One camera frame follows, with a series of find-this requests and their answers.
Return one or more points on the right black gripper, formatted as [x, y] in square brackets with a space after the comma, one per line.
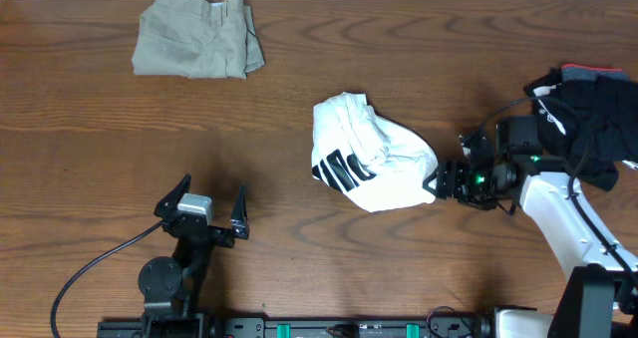
[451, 184]

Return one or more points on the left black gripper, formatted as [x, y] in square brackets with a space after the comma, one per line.
[239, 226]

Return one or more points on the white t-shirt black print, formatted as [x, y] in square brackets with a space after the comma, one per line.
[378, 164]

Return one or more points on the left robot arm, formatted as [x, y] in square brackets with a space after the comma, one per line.
[171, 284]

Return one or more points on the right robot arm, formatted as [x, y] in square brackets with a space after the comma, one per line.
[600, 298]

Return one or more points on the black garment red trim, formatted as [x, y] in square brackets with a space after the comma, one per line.
[587, 111]

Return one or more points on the folded khaki shorts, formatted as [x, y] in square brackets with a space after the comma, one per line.
[197, 39]

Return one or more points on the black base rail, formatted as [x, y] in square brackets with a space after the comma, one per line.
[437, 326]

